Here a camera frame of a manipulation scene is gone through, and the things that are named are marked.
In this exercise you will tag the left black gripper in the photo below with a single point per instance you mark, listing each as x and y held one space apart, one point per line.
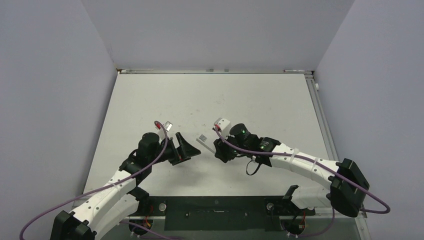
183 152

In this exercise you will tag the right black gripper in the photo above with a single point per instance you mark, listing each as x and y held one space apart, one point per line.
223 151

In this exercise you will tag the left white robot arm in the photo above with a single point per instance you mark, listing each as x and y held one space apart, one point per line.
121 196

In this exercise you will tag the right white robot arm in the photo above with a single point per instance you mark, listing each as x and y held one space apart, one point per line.
275 154

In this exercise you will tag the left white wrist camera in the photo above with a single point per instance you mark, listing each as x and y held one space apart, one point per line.
163 129

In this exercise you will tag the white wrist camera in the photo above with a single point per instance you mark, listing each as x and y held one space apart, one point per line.
163 129
223 126

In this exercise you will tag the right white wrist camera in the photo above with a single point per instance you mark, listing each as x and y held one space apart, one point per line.
223 126

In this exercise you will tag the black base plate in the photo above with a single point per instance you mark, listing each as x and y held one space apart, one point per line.
222 213

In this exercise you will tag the aluminium frame rail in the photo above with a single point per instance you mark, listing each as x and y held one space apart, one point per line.
323 122

